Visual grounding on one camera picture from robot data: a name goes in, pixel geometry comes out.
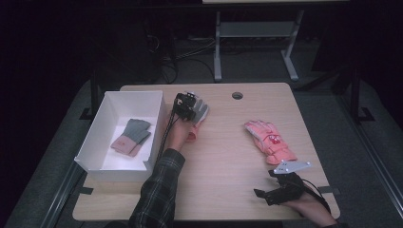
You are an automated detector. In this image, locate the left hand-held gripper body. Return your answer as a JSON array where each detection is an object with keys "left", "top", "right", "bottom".
[{"left": 172, "top": 91, "right": 198, "bottom": 122}]

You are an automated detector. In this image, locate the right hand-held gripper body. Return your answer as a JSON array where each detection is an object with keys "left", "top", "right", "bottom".
[{"left": 267, "top": 160, "right": 312, "bottom": 205}]

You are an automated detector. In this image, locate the pink glove with grey palm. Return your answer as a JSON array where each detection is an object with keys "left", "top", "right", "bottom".
[{"left": 186, "top": 98, "right": 210, "bottom": 143}]

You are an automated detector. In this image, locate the pink padded glove with print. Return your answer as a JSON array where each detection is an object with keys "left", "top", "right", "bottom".
[{"left": 243, "top": 119, "right": 298, "bottom": 166}]

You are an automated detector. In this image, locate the grey fingerless glove pink cuff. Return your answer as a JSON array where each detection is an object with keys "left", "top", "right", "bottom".
[{"left": 127, "top": 128, "right": 152, "bottom": 158}]

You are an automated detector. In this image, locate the grey fingerless glove marked cuff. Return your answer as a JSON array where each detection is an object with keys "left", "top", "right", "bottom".
[{"left": 109, "top": 118, "right": 152, "bottom": 156}]

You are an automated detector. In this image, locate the white box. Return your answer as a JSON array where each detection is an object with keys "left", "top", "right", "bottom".
[{"left": 73, "top": 90, "right": 169, "bottom": 183}]

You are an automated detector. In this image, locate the person's left hand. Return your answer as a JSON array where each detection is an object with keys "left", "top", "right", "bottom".
[{"left": 164, "top": 113, "right": 194, "bottom": 153}]

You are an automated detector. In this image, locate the person's right hand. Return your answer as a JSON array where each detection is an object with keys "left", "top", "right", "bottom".
[{"left": 279, "top": 191, "right": 337, "bottom": 228}]

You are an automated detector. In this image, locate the grey metal stand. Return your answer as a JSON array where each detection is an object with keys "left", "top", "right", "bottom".
[{"left": 213, "top": 9, "right": 305, "bottom": 83}]

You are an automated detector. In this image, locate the right hand-held gripper cable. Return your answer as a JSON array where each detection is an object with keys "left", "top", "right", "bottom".
[{"left": 302, "top": 179, "right": 333, "bottom": 215}]

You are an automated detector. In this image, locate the bundle of floor cables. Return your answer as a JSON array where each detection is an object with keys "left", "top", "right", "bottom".
[{"left": 145, "top": 31, "right": 217, "bottom": 85}]

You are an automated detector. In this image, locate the aluminium floor rail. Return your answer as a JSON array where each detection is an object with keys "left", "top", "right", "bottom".
[
  {"left": 336, "top": 94, "right": 403, "bottom": 219},
  {"left": 41, "top": 162, "right": 87, "bottom": 228}
]

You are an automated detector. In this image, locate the black post with foot bracket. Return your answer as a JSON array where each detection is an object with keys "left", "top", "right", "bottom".
[
  {"left": 348, "top": 63, "right": 376, "bottom": 124},
  {"left": 79, "top": 70, "right": 101, "bottom": 121}
]

